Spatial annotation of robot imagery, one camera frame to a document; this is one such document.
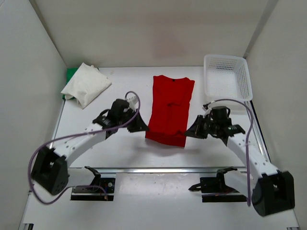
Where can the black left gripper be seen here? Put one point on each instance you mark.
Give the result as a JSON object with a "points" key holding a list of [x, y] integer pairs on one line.
{"points": [[139, 125]]}

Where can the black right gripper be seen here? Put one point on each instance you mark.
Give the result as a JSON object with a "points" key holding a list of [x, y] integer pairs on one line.
{"points": [[196, 130]]}

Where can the red t shirt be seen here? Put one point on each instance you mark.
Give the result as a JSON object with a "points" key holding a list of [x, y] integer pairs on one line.
{"points": [[170, 110]]}

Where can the white t shirt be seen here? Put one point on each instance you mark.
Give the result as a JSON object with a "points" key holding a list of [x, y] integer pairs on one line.
{"points": [[86, 84]]}

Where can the green t shirt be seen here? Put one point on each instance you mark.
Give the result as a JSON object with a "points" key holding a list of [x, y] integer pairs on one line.
{"points": [[70, 73]]}

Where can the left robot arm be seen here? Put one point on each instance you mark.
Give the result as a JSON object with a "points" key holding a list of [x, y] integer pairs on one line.
{"points": [[51, 168]]}

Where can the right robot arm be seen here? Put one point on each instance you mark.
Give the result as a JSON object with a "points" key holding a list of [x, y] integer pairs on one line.
{"points": [[266, 188]]}

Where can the white plastic basket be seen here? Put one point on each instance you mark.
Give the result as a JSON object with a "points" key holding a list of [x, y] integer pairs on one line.
{"points": [[227, 77]]}

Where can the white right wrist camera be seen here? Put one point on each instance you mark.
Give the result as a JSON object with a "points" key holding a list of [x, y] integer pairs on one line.
{"points": [[207, 108]]}

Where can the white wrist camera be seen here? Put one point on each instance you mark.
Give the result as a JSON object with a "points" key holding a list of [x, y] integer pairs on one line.
{"points": [[207, 108], [134, 102]]}

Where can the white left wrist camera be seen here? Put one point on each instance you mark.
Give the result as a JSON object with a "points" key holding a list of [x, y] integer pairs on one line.
{"points": [[134, 102]]}

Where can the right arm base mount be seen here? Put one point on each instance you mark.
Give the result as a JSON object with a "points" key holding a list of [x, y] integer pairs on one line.
{"points": [[214, 189]]}

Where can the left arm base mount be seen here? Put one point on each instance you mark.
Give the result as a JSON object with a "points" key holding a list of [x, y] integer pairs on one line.
{"points": [[89, 185]]}

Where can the aluminium table rail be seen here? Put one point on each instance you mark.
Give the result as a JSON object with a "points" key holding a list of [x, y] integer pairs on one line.
{"points": [[159, 170]]}

